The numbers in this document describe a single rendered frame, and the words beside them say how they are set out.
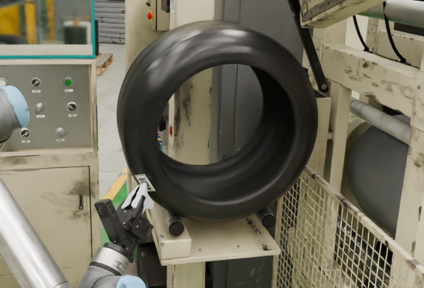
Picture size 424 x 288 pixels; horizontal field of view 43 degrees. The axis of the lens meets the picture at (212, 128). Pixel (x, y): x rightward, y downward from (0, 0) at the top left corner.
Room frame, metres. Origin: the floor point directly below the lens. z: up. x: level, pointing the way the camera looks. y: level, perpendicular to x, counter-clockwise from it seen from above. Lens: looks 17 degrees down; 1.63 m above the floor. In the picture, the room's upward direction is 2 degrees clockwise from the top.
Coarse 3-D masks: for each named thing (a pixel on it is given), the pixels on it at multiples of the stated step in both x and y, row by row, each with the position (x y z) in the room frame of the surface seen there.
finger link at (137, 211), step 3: (141, 195) 1.33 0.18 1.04; (141, 198) 1.32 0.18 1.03; (144, 198) 1.33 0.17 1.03; (141, 201) 1.31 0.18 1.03; (138, 204) 1.31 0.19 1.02; (141, 204) 1.31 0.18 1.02; (138, 207) 1.30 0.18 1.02; (141, 207) 1.30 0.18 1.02; (132, 210) 1.30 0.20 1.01; (135, 210) 1.29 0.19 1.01; (138, 210) 1.29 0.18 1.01; (141, 210) 1.30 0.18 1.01; (135, 213) 1.28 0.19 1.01; (138, 213) 1.29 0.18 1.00; (141, 213) 1.29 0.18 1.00; (132, 216) 1.28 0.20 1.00; (135, 216) 1.28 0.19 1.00; (138, 216) 1.29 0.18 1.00; (132, 219) 1.28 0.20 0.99
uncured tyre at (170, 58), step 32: (192, 32) 1.47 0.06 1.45; (224, 32) 1.46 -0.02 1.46; (256, 32) 1.51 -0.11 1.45; (160, 64) 1.41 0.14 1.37; (192, 64) 1.41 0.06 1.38; (256, 64) 1.45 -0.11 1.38; (288, 64) 1.48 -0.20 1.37; (128, 96) 1.43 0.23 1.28; (160, 96) 1.38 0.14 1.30; (288, 96) 1.48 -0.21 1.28; (128, 128) 1.39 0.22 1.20; (256, 128) 1.77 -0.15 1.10; (288, 128) 1.71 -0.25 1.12; (128, 160) 1.41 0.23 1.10; (160, 160) 1.38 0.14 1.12; (224, 160) 1.74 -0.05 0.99; (256, 160) 1.73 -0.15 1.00; (288, 160) 1.48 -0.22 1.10; (160, 192) 1.39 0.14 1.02; (192, 192) 1.64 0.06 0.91; (224, 192) 1.65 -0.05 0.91; (256, 192) 1.46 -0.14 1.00
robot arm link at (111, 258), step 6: (96, 252) 1.22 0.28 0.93; (102, 252) 1.20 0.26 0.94; (108, 252) 1.20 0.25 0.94; (114, 252) 1.20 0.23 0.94; (96, 258) 1.19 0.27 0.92; (102, 258) 1.19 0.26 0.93; (108, 258) 1.19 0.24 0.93; (114, 258) 1.19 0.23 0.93; (120, 258) 1.20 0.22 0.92; (126, 258) 1.21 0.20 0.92; (108, 264) 1.18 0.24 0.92; (114, 264) 1.18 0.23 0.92; (120, 264) 1.19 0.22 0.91; (126, 264) 1.21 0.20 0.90; (120, 270) 1.19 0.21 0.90
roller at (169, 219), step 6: (162, 210) 1.52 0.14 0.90; (168, 216) 1.46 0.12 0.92; (174, 216) 1.45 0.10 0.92; (168, 222) 1.43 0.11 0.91; (174, 222) 1.41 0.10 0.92; (180, 222) 1.42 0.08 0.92; (168, 228) 1.41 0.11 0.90; (174, 228) 1.41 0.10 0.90; (180, 228) 1.41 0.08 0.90; (174, 234) 1.41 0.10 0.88
